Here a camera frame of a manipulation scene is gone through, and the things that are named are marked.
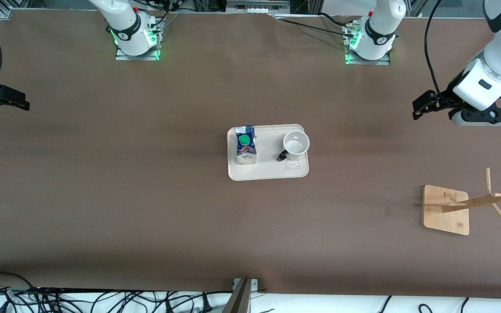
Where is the white cup black handle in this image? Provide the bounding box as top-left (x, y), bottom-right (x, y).
top-left (277, 130), bottom-right (311, 162)

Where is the blue milk carton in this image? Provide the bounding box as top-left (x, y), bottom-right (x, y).
top-left (234, 125), bottom-right (258, 166)

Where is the wooden cup rack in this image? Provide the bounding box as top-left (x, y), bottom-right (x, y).
top-left (421, 167), bottom-right (501, 236)

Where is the beige plastic tray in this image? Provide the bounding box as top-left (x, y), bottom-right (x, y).
top-left (227, 124), bottom-right (310, 181)

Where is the grey power strip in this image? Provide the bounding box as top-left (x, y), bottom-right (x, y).
top-left (226, 0), bottom-right (291, 14)

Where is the brown slanted strut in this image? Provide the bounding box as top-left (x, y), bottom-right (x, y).
top-left (221, 278), bottom-right (252, 313)

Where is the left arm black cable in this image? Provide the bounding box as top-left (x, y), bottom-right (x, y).
top-left (424, 0), bottom-right (447, 103)

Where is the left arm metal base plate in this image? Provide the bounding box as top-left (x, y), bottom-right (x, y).
top-left (343, 24), bottom-right (391, 66)

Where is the aluminium frame post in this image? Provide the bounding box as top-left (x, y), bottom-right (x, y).
top-left (407, 0), bottom-right (426, 17)

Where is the curved black table cable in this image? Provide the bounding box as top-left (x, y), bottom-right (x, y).
top-left (318, 12), bottom-right (352, 27)

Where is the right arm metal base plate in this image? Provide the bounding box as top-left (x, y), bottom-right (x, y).
top-left (115, 17), bottom-right (161, 61)

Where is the long black table cable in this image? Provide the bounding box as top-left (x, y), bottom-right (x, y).
top-left (275, 17), bottom-right (355, 38)

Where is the black cable white label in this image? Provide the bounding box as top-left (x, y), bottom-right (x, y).
top-left (0, 289), bottom-right (19, 313)

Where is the small metal bracket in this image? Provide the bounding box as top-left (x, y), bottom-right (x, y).
top-left (232, 278), bottom-right (260, 293)

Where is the black cable with plug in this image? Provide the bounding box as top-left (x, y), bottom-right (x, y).
top-left (164, 290), bottom-right (214, 313)

